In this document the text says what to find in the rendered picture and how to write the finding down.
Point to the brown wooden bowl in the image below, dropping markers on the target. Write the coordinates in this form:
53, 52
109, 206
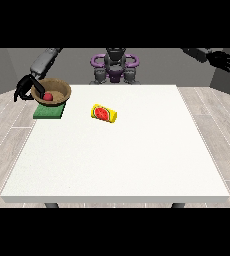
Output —
53, 90

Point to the small red ball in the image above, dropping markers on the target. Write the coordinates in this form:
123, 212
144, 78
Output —
47, 96

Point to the dark table leg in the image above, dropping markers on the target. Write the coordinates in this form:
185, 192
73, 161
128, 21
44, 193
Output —
51, 205
178, 205

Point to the grey robot trunk purple rings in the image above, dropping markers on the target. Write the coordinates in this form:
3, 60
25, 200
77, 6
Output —
114, 68

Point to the green square pad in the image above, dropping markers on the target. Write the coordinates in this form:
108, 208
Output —
49, 112

